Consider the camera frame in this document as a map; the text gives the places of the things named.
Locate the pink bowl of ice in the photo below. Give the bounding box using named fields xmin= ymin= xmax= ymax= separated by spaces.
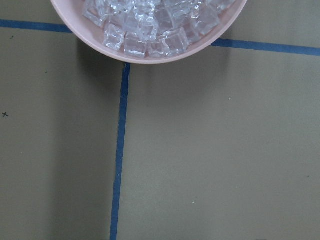
xmin=52 ymin=0 xmax=246 ymax=65

